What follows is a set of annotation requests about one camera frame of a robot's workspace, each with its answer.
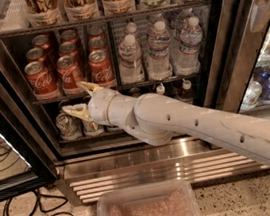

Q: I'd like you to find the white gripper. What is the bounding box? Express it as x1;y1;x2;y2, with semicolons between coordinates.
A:
62;81;123;126

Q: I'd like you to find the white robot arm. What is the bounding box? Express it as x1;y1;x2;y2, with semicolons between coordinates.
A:
62;81;270;167

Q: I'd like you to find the front left green soda can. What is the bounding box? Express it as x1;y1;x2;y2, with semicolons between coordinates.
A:
55;113;81;140

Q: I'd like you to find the second row middle coke can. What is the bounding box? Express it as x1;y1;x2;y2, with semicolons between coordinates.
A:
58;41;79;59

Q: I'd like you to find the second row coke can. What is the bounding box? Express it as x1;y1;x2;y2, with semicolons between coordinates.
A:
88;38;108;52
26;47;51;67
58;41;79;59

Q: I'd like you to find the back right pepsi can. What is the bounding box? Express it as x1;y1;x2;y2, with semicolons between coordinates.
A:
128;87;142;98

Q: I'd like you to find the second row right coke can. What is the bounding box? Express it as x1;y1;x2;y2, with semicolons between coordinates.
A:
88;38;108;52

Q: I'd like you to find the second row left coke can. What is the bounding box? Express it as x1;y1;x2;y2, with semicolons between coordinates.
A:
26;47;51;67

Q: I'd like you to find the open glass fridge door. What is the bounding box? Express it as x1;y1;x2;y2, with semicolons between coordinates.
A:
0;95;56;202

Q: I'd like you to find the top shelf gold can middle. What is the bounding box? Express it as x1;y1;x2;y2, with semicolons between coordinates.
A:
64;0;98;21

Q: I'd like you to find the top shelf gold can left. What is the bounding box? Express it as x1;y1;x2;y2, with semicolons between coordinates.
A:
25;0;60;27

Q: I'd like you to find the empty clear shelf tray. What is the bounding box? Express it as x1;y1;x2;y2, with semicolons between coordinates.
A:
0;0;29;33

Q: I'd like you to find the steel fridge bottom grille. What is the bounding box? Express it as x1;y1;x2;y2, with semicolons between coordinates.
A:
56;137;266;205

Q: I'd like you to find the right fridge glass door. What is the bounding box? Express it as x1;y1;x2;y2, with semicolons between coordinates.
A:
204;0;270;113

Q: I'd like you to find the front left water bottle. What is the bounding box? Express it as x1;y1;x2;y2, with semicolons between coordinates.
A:
118;34;144;84

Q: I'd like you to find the water bottle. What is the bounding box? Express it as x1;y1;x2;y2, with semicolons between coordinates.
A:
123;22;140;46
118;34;144;84
146;21;171;81
172;8;194;40
173;16;203;76

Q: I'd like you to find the left brown drink bottle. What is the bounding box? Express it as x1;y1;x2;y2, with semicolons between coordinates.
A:
155;84;166;95

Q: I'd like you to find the brown drink bottle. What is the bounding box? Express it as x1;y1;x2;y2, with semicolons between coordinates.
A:
155;84;166;95
177;79;195;104

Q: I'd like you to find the front middle water bottle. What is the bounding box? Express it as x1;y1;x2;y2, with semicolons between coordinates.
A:
146;21;171;81

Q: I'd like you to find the back left water bottle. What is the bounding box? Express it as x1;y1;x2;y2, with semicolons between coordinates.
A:
123;22;140;46

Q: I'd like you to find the right brown drink bottle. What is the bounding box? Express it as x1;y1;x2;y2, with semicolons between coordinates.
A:
177;79;195;104

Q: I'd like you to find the front right water bottle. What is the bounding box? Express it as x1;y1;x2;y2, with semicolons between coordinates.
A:
173;16;203;76

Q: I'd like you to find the back right water bottle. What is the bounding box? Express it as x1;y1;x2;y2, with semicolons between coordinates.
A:
172;8;194;40

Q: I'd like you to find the clear plastic bin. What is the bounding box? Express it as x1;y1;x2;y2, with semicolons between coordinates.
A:
96;179;201;216

